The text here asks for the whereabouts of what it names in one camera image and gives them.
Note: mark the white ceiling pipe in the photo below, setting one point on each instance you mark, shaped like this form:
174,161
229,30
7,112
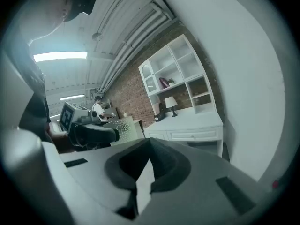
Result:
140,46
131,43

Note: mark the white drawer front with knob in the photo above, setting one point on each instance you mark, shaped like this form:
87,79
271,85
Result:
192,135

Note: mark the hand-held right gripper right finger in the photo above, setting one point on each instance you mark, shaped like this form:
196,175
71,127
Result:
199,191

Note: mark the person wearing head camera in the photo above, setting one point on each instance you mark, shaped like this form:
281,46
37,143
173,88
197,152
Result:
35,102

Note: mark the beige side cabinet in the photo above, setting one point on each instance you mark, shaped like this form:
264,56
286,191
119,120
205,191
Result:
138,126

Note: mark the pink book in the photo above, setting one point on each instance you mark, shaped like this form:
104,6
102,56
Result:
163,82

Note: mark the arched glass cabinet door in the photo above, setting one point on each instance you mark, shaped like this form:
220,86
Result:
148,78

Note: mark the person's left forearm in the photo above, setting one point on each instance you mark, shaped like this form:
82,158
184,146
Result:
62,142

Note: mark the black head-worn camera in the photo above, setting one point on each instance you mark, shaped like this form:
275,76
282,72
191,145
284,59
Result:
87,2

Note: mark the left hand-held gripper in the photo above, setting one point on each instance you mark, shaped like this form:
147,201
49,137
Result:
70,116

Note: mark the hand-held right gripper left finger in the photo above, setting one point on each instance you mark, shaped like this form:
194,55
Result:
93,172

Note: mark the green textured glass cup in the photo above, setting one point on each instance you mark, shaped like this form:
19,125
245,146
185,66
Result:
127,128

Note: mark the white shade table lamp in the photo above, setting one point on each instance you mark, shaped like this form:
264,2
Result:
170,101

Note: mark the black mesh file holder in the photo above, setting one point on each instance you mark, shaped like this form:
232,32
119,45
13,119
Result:
159,115

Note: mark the white table top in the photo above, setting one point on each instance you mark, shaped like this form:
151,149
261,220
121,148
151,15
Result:
187,122

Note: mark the long ceiling light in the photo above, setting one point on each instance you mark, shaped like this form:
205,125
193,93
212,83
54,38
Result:
58,56
71,97

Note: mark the potted flower in white pot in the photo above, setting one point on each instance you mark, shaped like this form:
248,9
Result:
171,82

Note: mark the person's head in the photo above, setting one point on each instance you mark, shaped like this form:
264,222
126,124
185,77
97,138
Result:
54,6

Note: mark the white shelving unit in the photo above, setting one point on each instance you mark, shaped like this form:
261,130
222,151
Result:
164,62

